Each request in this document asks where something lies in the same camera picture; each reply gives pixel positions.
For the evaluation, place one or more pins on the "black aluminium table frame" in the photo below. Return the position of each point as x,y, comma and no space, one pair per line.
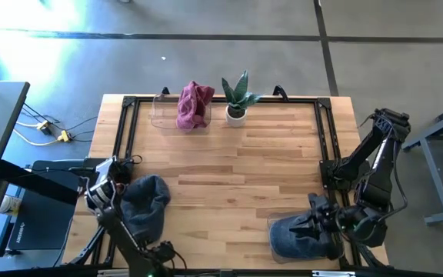
298,100

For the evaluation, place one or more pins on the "clear plastic bin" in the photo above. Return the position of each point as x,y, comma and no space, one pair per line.
270,217
164,113

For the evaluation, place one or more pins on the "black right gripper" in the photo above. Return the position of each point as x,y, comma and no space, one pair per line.
325,215

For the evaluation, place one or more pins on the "snake plant in white pot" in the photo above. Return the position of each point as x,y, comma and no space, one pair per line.
236,122

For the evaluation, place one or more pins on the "dark blue baseball cap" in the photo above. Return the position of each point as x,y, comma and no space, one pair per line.
144,204

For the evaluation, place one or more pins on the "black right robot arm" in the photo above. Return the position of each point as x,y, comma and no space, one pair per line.
379,184

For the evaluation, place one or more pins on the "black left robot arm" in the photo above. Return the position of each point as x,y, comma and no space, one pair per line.
125,238

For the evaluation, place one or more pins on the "black Husky mat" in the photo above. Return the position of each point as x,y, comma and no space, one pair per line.
40,223

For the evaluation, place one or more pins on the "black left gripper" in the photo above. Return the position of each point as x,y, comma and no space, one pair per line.
164,252

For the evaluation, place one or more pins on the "yellow power plug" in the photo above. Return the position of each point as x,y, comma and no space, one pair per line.
44,125
64,135

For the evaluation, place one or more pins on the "magenta cloth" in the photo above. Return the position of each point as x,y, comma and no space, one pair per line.
192,107

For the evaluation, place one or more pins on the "white paper cup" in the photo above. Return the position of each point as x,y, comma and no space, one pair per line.
10,204

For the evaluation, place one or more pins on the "black table edge clamp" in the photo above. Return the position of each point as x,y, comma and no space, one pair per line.
165,91
281,91

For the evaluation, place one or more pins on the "grey metal table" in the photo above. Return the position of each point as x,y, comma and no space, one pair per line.
436,179

